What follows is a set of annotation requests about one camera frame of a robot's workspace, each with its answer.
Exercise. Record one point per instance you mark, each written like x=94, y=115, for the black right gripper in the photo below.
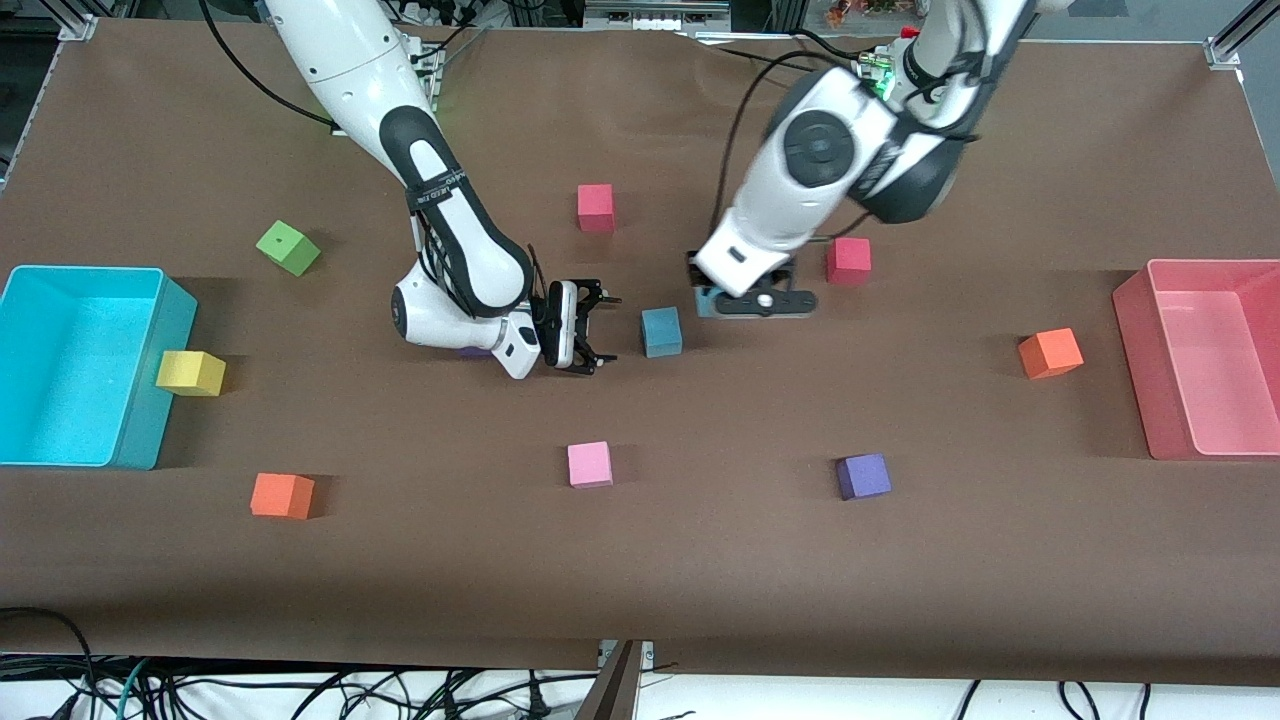
x=587, y=328

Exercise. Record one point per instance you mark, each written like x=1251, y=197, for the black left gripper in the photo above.
x=700, y=278

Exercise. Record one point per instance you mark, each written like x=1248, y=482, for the light blue foam block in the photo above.
x=661, y=332
x=708, y=303

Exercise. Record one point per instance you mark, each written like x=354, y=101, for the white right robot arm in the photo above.
x=350, y=60

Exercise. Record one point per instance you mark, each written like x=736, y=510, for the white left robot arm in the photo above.
x=800, y=200

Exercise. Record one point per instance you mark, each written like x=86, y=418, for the red foam block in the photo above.
x=596, y=207
x=850, y=262

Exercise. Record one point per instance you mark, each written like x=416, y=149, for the purple foam block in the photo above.
x=475, y=352
x=863, y=476

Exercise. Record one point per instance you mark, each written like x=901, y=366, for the pink foam block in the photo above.
x=590, y=465

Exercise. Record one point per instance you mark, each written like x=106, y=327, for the grey equipment box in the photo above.
x=655, y=12

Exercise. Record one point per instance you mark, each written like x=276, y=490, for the brown table cover sheet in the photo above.
x=700, y=580

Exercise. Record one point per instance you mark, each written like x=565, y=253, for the green foam block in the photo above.
x=288, y=248

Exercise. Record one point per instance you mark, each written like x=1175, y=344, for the orange foam block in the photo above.
x=1050, y=354
x=282, y=496

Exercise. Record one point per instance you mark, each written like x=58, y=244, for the yellow foam block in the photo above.
x=190, y=373

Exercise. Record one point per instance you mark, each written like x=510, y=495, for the cyan plastic bin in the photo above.
x=70, y=370

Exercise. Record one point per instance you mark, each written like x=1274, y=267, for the pink plastic bin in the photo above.
x=1215, y=370

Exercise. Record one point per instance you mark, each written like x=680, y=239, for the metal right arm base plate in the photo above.
x=432, y=70

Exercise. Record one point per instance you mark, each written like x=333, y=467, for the aluminium profile post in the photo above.
x=615, y=690

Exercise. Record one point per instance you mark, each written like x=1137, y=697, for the metal corner bracket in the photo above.
x=80, y=28
x=1226, y=52

